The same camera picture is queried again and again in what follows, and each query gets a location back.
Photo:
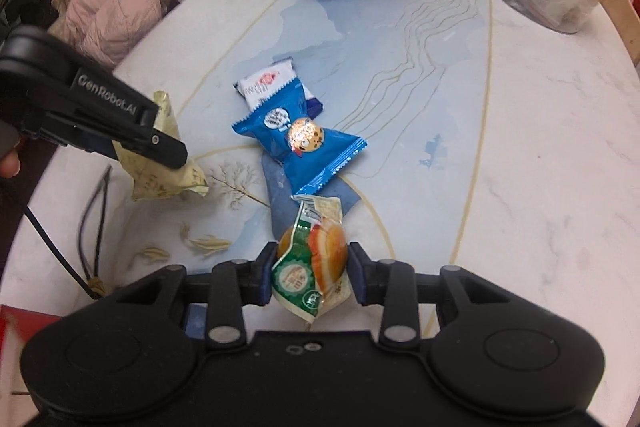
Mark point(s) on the white blue snack packet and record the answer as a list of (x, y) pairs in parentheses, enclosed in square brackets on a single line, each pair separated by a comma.
[(265, 82)]

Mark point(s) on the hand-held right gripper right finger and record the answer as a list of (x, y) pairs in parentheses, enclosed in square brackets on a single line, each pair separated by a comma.
[(359, 282)]

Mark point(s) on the blue cookie packet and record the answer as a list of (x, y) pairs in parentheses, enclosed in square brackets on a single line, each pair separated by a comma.
[(320, 157)]

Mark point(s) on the pale yellow snack packet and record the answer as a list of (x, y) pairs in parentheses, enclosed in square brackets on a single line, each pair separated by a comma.
[(160, 181)]

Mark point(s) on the green bun packet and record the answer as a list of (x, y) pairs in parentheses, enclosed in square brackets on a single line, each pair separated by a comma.
[(300, 279)]

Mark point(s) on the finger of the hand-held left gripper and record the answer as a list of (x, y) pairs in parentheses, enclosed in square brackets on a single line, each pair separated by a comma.
[(160, 147)]

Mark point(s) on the pink padded jacket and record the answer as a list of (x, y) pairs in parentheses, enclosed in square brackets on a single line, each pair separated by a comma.
[(125, 2)]

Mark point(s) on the wooden side table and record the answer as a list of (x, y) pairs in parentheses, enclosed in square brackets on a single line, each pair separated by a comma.
[(625, 17)]

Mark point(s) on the white cardboard box red sides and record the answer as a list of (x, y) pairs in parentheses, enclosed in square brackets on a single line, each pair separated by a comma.
[(20, 324)]

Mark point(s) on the person's left hand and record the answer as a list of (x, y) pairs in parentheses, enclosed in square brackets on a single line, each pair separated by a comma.
[(7, 164)]

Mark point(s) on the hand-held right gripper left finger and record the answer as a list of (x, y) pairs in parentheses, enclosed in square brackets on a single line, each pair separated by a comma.
[(260, 282)]

